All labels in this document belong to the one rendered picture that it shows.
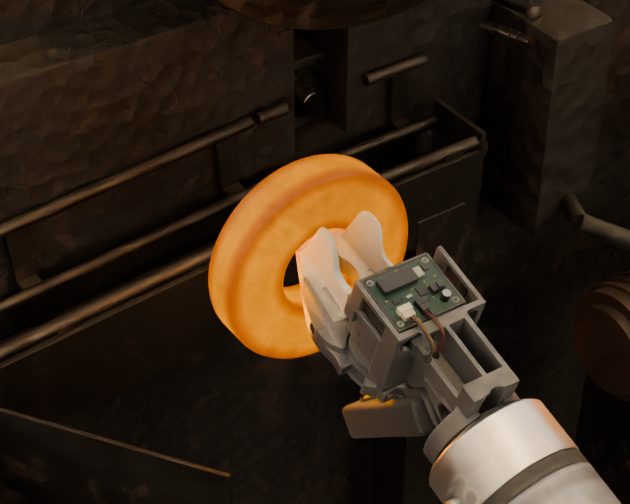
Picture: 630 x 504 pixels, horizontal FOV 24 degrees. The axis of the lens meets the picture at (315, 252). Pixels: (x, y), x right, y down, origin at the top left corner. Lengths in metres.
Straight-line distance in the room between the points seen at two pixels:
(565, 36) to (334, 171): 0.44
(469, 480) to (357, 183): 0.24
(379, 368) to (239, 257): 0.13
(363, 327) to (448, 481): 0.12
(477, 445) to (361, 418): 0.14
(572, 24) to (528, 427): 0.59
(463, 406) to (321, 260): 0.16
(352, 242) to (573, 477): 0.24
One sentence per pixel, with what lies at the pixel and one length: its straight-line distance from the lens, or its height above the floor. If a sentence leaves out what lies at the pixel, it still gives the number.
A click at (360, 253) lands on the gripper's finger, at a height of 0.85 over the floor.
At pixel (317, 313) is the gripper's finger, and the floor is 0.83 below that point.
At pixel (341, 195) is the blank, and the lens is 1.02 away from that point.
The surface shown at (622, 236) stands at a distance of 1.50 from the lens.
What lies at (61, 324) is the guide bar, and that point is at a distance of 1.22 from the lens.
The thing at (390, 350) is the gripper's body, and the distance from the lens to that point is 0.93.
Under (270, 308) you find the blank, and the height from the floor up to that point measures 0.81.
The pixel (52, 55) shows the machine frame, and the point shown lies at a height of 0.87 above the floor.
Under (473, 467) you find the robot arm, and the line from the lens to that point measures 0.91.
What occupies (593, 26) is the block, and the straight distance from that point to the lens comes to 1.42.
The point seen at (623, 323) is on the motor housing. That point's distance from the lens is 1.51.
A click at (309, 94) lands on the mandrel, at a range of 1.38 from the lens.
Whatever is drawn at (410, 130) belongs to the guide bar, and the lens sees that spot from 1.42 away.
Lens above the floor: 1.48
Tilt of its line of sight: 38 degrees down
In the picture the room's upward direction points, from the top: straight up
